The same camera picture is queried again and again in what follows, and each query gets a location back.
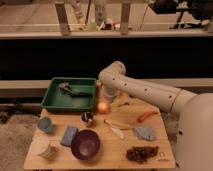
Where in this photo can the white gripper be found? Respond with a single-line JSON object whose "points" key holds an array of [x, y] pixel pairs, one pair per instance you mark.
{"points": [[109, 93]]}

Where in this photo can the yellow red apple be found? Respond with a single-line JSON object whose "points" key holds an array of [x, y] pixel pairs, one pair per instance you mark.
{"points": [[103, 108]]}

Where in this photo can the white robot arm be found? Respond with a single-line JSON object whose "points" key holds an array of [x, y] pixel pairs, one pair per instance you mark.
{"points": [[194, 148]]}

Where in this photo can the purple bowl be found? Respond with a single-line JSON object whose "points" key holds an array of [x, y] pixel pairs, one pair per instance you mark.
{"points": [[85, 144]]}

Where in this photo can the small metal cup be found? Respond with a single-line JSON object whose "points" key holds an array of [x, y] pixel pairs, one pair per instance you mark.
{"points": [[87, 118]]}

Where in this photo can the wooden spoon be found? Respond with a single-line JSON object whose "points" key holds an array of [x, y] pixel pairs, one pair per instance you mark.
{"points": [[117, 124]]}

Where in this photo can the orange carrot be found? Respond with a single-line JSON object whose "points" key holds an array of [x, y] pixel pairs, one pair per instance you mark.
{"points": [[145, 115]]}

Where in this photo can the green plastic tray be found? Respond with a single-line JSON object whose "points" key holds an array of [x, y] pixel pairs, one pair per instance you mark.
{"points": [[55, 101]]}

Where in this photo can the grey tool in tray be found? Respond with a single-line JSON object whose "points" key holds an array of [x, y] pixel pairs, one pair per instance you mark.
{"points": [[66, 88]]}

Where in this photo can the blue grey cloth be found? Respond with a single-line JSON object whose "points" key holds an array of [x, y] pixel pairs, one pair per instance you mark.
{"points": [[146, 133]]}

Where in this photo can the blue sponge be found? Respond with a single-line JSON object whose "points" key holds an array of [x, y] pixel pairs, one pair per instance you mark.
{"points": [[68, 135]]}

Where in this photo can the dark grape bunch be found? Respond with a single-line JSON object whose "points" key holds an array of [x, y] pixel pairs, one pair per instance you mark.
{"points": [[141, 154]]}

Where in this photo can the blue small cup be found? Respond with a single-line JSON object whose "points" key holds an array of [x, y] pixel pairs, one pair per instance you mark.
{"points": [[45, 125]]}

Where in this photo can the black camera on stand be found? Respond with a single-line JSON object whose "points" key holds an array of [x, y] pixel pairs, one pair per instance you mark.
{"points": [[199, 9]]}

